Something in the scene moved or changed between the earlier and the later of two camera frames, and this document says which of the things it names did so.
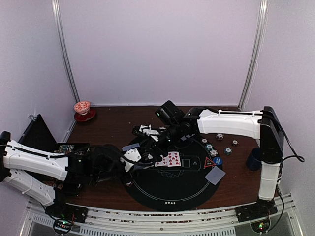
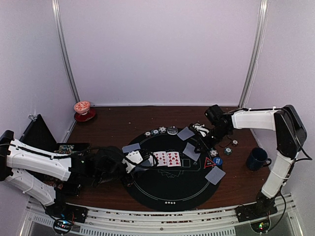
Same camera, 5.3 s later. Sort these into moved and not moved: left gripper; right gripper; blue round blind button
Moved: right gripper
Not moved: left gripper; blue round blind button
